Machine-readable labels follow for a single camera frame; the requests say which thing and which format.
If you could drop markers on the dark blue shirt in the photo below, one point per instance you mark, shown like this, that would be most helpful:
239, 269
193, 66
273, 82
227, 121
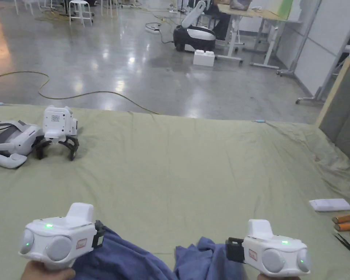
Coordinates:
128, 259

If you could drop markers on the white power strip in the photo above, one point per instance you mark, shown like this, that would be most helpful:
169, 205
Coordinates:
152, 29

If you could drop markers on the white hand controller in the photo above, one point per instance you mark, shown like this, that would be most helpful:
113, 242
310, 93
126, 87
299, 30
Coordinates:
7, 160

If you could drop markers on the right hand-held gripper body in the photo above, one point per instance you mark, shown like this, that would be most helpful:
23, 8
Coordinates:
277, 250

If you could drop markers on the person's left hand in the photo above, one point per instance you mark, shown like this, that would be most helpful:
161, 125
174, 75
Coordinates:
46, 272

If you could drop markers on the white headset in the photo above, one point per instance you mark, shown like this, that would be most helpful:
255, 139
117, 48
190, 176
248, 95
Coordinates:
17, 138

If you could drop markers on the wooden desk with white legs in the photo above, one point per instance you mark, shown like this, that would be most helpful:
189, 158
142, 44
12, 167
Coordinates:
250, 13

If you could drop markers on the black tweezers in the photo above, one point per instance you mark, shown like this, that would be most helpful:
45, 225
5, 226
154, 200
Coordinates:
348, 247

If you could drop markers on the bed with pale green sheet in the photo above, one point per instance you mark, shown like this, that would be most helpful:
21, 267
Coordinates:
175, 163

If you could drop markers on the white flat pack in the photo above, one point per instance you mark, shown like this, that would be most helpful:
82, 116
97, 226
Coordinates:
330, 204

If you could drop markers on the spare hand-held gripper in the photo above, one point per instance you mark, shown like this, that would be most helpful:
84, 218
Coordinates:
57, 121

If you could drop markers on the orange battery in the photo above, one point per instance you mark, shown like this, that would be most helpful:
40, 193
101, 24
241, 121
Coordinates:
343, 218
345, 227

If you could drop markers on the person's right hand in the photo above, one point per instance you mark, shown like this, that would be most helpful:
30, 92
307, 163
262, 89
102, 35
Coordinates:
268, 277

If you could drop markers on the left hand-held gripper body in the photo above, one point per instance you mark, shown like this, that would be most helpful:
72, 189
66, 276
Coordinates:
61, 233

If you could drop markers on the grey padded headboard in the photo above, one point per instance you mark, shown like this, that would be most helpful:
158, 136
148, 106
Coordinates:
345, 116

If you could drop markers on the white and black robot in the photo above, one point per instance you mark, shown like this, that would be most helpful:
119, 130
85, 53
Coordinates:
195, 33

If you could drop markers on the white block-shaped box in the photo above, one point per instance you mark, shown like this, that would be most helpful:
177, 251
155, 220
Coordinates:
204, 58

